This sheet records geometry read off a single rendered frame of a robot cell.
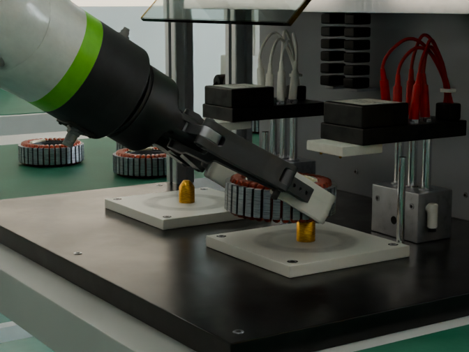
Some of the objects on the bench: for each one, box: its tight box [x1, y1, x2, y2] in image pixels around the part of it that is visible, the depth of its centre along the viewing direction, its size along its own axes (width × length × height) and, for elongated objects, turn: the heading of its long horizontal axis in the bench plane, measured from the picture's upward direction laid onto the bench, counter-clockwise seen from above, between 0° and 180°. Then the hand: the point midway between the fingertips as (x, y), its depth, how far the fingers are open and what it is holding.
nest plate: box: [206, 221, 410, 278], centre depth 105 cm, size 15×15×1 cm
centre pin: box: [179, 179, 195, 203], centre depth 124 cm, size 2×2×3 cm
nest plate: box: [105, 187, 244, 230], centre depth 125 cm, size 15×15×1 cm
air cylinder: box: [371, 180, 452, 243], centre depth 112 cm, size 5×8×6 cm
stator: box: [112, 147, 167, 178], centre depth 164 cm, size 11×11×4 cm
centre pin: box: [297, 221, 315, 242], centre depth 104 cm, size 2×2×3 cm
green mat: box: [0, 133, 259, 200], centre depth 181 cm, size 94×61×1 cm
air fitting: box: [425, 203, 438, 232], centre depth 108 cm, size 1×1×3 cm
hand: (278, 192), depth 102 cm, fingers closed on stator, 11 cm apart
